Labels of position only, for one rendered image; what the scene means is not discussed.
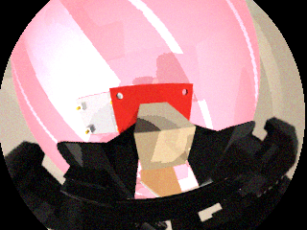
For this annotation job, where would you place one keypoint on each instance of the red board with tan square handle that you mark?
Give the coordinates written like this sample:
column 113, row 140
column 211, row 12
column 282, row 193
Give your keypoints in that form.
column 161, row 113

